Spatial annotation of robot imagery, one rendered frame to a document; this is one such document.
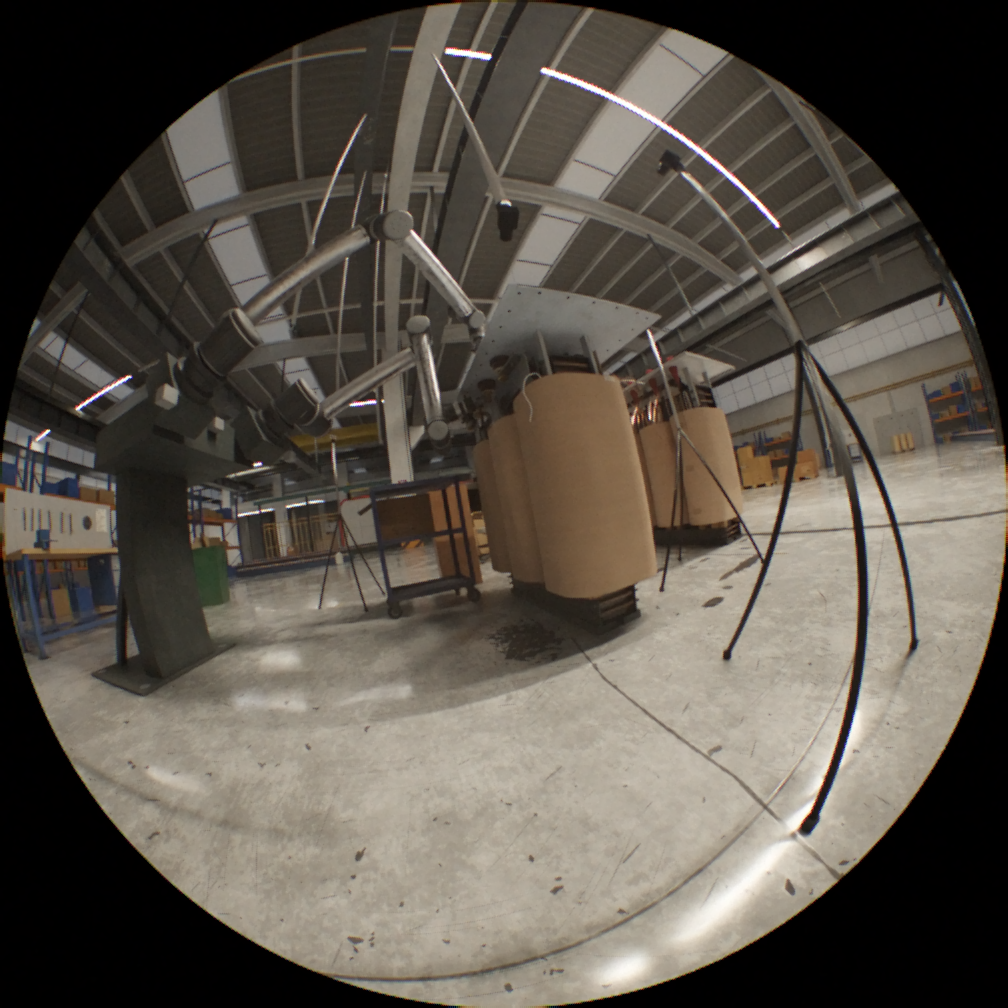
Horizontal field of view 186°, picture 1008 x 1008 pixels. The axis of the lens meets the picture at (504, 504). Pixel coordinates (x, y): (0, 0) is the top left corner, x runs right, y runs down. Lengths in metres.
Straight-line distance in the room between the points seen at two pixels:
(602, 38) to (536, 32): 6.19
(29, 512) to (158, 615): 2.84
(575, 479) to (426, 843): 1.15
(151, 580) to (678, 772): 2.20
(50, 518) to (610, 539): 5.04
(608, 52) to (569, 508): 10.50
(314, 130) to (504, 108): 6.53
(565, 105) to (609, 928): 10.99
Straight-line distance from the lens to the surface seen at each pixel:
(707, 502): 2.67
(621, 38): 10.65
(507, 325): 1.40
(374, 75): 6.31
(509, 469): 1.60
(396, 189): 8.78
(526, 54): 4.31
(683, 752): 0.77
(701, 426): 2.71
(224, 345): 1.40
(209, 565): 4.86
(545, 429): 1.21
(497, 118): 4.42
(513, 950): 0.58
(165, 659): 2.04
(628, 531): 1.25
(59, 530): 4.69
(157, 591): 2.04
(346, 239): 1.71
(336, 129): 10.02
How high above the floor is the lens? 0.56
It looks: 2 degrees up
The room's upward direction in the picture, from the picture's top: 10 degrees counter-clockwise
